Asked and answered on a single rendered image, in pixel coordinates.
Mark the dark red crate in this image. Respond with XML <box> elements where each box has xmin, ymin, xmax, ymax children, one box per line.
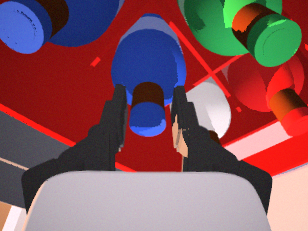
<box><xmin>0</xmin><ymin>0</ymin><xmax>308</xmax><ymax>176</ymax></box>

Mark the green bottle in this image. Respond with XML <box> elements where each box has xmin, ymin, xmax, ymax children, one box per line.
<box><xmin>177</xmin><ymin>0</ymin><xmax>302</xmax><ymax>67</ymax></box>

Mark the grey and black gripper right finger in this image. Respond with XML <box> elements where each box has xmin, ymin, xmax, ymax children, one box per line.
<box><xmin>171</xmin><ymin>85</ymin><xmax>273</xmax><ymax>215</ymax></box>

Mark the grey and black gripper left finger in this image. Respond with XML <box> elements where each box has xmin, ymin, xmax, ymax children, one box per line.
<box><xmin>21</xmin><ymin>84</ymin><xmax>128</xmax><ymax>215</ymax></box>

